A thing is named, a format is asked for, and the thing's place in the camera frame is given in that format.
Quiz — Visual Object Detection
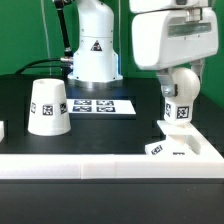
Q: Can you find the white L-shaped fence wall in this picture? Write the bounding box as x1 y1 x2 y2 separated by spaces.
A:
0 131 224 180

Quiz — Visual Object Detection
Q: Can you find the black cable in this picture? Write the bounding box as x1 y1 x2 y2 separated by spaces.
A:
14 58 73 75

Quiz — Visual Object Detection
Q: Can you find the white lamp shade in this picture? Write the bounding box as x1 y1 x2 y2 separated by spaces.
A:
28 78 71 136

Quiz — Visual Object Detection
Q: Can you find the white block at left edge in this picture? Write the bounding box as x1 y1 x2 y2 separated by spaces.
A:
0 121 4 142

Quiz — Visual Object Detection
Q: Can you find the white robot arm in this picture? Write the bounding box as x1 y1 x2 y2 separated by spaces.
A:
70 0 218 97

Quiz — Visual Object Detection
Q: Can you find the white lamp bulb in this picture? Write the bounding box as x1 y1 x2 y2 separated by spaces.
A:
164 68 200 126

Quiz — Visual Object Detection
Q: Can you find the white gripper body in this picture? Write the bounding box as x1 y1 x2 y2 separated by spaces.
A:
132 8 218 70

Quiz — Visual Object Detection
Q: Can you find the white lamp base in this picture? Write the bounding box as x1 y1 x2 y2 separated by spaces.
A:
144 119 202 156

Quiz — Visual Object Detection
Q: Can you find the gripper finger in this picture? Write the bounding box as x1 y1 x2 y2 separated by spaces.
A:
156 68 178 98
191 59 205 81

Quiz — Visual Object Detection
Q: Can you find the white marker sheet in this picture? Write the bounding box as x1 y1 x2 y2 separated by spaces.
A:
67 99 135 115

